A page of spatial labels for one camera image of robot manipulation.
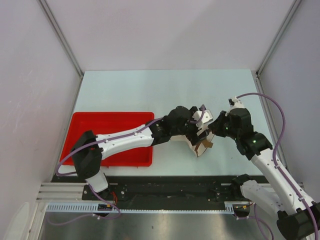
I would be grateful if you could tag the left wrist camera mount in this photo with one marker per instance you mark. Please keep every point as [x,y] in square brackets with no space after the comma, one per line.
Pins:
[203,118]

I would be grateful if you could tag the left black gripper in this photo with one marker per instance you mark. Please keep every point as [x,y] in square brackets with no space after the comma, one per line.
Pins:
[193,137]

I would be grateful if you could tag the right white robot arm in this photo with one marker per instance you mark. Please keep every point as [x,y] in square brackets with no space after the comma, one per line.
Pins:
[297,214]

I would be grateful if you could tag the red plastic tray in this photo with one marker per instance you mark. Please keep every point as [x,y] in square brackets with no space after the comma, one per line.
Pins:
[109,123]

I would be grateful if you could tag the left aluminium corner post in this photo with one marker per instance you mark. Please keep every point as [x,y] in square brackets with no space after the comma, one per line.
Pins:
[45,7]

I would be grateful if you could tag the aluminium corner post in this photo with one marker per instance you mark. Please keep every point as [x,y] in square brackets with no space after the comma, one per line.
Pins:
[45,7]
[278,36]

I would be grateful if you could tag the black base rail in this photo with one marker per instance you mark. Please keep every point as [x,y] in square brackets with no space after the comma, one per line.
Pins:
[220,188]

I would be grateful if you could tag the right aluminium corner post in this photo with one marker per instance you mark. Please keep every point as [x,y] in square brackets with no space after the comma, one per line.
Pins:
[278,36]

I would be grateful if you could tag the beige mesh laundry bag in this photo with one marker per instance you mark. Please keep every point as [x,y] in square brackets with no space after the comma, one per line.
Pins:
[198,142]

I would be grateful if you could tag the white slotted cable duct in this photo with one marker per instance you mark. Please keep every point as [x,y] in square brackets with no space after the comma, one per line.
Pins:
[95,207]

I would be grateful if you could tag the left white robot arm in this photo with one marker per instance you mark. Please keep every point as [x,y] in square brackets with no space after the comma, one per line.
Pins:
[90,149]

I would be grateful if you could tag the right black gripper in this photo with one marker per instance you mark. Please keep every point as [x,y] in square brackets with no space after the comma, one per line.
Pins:
[215,127]

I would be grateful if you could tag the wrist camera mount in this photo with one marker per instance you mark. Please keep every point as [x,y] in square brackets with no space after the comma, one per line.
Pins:
[235,103]
[203,118]

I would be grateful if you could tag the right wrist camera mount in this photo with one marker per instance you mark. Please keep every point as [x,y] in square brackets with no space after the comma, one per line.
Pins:
[235,103]

